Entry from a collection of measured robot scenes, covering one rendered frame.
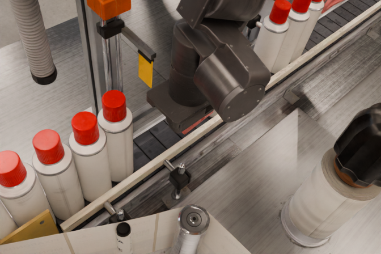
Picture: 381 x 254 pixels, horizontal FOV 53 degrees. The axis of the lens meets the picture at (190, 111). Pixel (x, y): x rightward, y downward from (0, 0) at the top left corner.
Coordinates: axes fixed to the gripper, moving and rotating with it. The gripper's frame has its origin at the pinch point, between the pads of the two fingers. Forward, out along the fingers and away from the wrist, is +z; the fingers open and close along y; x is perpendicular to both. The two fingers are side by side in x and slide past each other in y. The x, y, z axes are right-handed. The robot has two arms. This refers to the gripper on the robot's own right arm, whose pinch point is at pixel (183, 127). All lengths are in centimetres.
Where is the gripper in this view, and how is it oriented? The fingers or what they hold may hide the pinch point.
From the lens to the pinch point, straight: 58.8
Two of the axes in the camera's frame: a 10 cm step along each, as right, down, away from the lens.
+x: -6.6, -6.3, 4.0
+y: 7.4, -4.9, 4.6
